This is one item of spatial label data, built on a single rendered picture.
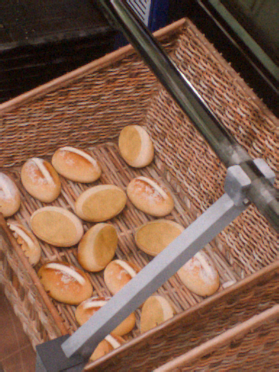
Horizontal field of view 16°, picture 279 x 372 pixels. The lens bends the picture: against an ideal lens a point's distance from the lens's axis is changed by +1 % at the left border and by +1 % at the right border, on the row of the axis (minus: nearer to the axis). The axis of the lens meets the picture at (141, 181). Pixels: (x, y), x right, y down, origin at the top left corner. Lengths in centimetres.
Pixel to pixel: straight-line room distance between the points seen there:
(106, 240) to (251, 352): 35
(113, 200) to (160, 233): 12
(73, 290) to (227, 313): 28
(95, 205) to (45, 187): 10
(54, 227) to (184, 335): 36
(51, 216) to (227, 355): 43
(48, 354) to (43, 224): 59
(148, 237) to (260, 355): 32
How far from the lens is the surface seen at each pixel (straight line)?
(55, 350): 117
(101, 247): 169
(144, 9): 200
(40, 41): 185
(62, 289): 164
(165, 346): 149
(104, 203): 177
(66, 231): 172
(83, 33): 188
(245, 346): 148
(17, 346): 163
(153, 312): 161
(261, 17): 167
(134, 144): 188
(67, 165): 184
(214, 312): 149
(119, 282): 165
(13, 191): 178
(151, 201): 179
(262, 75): 173
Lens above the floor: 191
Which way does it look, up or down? 45 degrees down
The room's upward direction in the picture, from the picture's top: 8 degrees clockwise
